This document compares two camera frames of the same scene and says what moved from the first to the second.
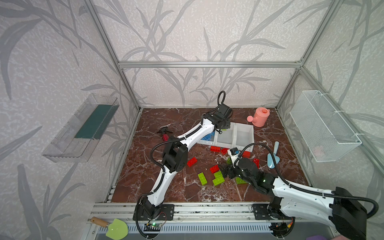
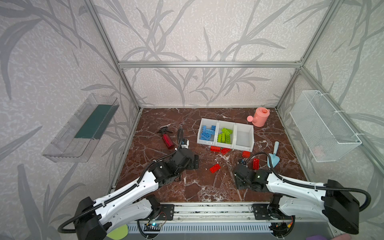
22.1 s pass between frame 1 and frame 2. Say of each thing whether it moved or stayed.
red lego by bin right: stayed
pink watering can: stayed
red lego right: stayed
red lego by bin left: stayed
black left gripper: moved
